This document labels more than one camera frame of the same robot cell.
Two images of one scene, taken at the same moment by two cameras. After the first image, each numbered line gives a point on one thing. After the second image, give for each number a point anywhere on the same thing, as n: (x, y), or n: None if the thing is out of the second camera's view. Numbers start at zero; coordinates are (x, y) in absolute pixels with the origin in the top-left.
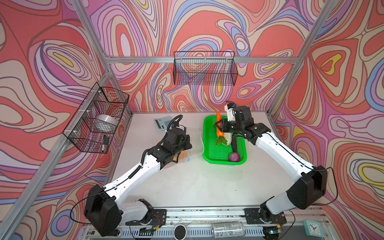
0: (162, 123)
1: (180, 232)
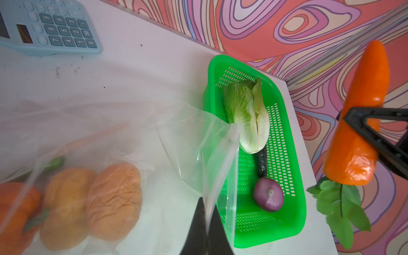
0: (41, 28)
1: None
